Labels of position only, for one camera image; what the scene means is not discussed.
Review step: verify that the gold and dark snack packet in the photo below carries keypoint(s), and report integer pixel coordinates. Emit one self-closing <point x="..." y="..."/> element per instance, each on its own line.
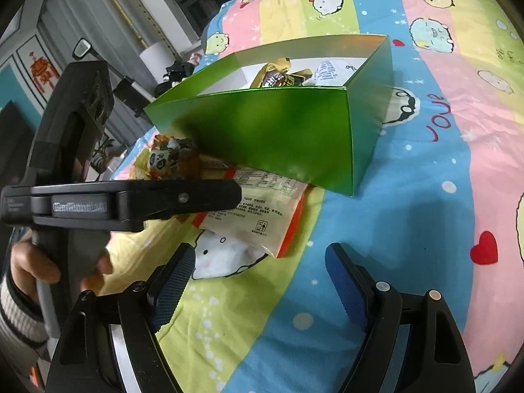
<point x="274" y="74"/>

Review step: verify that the small black mirror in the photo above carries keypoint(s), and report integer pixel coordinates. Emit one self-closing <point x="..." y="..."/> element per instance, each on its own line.
<point x="82" y="49"/>

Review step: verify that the red wall ornament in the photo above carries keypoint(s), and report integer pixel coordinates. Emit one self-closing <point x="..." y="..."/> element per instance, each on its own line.
<point x="41" y="69"/>

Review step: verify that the white cylinder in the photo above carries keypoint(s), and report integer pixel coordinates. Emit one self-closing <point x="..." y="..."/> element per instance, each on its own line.
<point x="153" y="57"/>

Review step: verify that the yellow pipe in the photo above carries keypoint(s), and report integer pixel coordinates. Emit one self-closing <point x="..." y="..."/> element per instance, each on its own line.
<point x="123" y="8"/>

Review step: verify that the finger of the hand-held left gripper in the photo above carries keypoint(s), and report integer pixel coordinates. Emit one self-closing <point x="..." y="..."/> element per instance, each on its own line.
<point x="184" y="200"/>

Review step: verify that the panda print snack packet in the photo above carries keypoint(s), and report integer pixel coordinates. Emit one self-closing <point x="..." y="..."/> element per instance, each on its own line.
<point x="163" y="159"/>

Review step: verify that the striped cartoon printed blanket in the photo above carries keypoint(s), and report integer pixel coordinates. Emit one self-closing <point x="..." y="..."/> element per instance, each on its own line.
<point x="409" y="196"/>

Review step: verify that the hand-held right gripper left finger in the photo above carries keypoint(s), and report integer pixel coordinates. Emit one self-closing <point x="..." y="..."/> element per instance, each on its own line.
<point x="176" y="282"/>

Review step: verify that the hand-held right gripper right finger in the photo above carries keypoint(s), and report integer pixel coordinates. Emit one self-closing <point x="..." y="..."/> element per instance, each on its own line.
<point x="348" y="286"/>

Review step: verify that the green cardboard box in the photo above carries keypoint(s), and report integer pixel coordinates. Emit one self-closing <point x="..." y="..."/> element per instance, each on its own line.
<point x="278" y="131"/>

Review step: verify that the person's left forearm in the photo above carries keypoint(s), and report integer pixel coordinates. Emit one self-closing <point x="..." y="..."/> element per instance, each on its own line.
<point x="16" y="319"/>

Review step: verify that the white silver snack packet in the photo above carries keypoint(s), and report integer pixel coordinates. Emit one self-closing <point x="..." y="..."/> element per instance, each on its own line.
<point x="329" y="69"/>

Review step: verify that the potted plant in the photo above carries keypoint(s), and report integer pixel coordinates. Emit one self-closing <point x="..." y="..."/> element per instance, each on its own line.
<point x="102" y="151"/>

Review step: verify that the white orange-edged snack packet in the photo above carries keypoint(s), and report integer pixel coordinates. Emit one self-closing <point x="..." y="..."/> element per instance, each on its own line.
<point x="254" y="221"/>

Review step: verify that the person's left hand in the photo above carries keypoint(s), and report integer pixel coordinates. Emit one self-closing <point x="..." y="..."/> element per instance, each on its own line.
<point x="28" y="264"/>

